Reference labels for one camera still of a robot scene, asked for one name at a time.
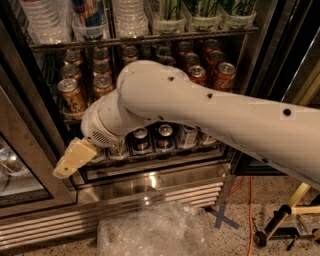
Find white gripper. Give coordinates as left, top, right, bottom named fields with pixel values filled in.
left=52, top=99, right=116, bottom=180

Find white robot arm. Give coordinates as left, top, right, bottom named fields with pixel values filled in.
left=53, top=60, right=320, bottom=190

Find front right clear green can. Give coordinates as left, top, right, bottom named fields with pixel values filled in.
left=108, top=139, right=129, bottom=160

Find left fridge glass door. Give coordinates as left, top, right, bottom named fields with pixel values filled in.
left=0, top=66, right=77, bottom=218

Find front left orange can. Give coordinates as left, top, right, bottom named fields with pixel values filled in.
left=57, top=78, right=87, bottom=114

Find orange can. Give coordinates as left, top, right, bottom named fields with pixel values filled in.
left=57, top=78, right=87, bottom=114
left=93, top=75, right=115, bottom=99

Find front left pepsi can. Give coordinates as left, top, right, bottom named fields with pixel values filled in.
left=133, top=128, right=150, bottom=152

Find pepsi can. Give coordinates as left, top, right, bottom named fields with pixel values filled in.
left=156, top=124, right=173, bottom=149
left=133, top=128, right=150, bottom=152

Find front middle orange can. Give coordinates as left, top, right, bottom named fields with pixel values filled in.
left=93, top=75, right=115, bottom=99

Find front right pepsi can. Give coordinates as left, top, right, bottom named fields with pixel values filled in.
left=156, top=124, right=173, bottom=149

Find stainless steel fridge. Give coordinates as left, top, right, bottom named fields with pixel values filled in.
left=0, top=0, right=319, bottom=250

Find red bull can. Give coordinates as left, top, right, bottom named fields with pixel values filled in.
left=71, top=0, right=107, bottom=40

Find front left coca-cola can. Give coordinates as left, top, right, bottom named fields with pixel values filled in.
left=187, top=65, right=207, bottom=86

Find coca-cola can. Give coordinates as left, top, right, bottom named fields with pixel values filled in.
left=213, top=62, right=236, bottom=91
left=187, top=65, right=207, bottom=86

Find front right coca-cola can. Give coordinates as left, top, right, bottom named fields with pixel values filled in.
left=213, top=62, right=236, bottom=91

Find left brown bottle white cap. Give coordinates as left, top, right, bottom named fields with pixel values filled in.
left=177, top=125, right=198, bottom=149

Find brown bottle white cap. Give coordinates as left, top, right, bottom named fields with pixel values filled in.
left=177, top=125, right=198, bottom=149
left=199, top=133, right=216, bottom=146

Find clear plastic wrapped box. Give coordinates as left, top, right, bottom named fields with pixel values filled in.
left=97, top=203, right=210, bottom=256

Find right brown bottle white cap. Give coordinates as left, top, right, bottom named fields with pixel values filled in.
left=199, top=133, right=216, bottom=146

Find blue tape cross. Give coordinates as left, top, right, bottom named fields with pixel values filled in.
left=206, top=204, right=240, bottom=230

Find yellow black cart stand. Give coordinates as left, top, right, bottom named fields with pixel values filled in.
left=253, top=183, right=320, bottom=251

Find orange cable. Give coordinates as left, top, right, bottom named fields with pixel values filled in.
left=228, top=176, right=255, bottom=256

